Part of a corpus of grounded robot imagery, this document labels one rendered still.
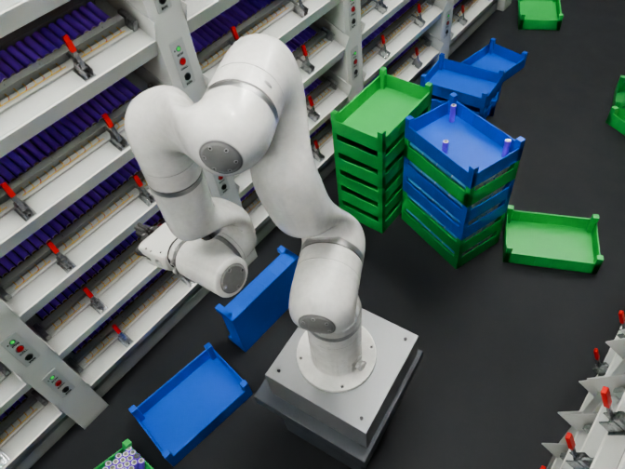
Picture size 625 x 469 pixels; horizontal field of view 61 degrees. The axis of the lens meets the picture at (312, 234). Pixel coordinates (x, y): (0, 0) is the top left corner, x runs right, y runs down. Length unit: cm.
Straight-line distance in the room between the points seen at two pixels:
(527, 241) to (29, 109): 159
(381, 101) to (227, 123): 131
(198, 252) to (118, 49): 52
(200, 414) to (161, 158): 107
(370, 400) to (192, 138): 80
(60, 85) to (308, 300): 71
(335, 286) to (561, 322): 110
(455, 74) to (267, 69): 196
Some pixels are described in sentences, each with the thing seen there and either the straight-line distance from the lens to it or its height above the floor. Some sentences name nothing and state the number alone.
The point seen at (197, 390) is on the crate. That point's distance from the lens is 176.
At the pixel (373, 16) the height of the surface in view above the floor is 54.
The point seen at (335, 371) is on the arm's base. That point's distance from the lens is 124.
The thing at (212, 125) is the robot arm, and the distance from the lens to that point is 63.
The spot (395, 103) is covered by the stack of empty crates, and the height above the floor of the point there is 40.
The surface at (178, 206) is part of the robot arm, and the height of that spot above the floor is 94.
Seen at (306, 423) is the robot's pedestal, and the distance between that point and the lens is 135.
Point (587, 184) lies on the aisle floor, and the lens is 229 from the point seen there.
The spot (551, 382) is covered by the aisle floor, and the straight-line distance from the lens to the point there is 176.
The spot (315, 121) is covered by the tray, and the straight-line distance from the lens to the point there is 194.
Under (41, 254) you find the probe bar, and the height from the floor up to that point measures 59.
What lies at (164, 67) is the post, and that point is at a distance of 138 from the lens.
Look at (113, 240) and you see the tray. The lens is 147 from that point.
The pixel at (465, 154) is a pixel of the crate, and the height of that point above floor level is 40.
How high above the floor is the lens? 154
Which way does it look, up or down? 50 degrees down
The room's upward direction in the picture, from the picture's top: 9 degrees counter-clockwise
